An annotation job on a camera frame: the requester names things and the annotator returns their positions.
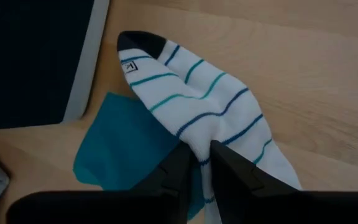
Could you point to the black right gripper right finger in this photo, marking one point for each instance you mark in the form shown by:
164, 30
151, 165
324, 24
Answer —
232, 174

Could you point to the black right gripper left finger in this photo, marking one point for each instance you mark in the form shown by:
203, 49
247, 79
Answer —
172, 177

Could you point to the teal garment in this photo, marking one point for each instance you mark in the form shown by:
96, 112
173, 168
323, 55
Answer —
120, 146

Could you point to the white sock with blue stripes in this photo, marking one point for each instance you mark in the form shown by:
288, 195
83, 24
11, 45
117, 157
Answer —
197, 102

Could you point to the navy fabric bin white stripes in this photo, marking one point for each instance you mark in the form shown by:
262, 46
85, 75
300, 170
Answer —
26, 62

